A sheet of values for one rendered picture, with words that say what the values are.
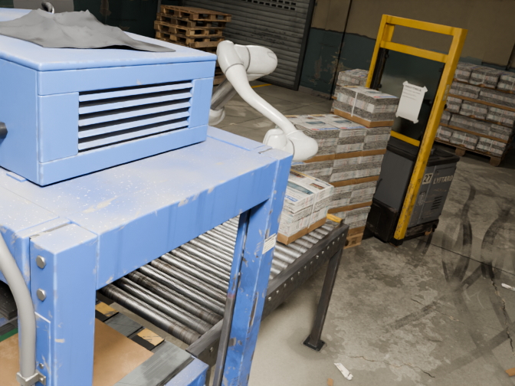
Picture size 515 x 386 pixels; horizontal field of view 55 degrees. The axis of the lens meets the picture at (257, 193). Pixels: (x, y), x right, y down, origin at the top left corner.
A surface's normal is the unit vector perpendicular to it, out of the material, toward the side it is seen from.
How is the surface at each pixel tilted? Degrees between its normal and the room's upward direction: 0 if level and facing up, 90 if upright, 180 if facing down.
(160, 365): 0
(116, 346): 0
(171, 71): 90
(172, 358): 0
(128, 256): 90
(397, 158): 90
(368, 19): 90
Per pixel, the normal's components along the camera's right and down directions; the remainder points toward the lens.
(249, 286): -0.51, 0.25
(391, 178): -0.79, 0.12
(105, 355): 0.15, -0.91
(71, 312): 0.84, 0.33
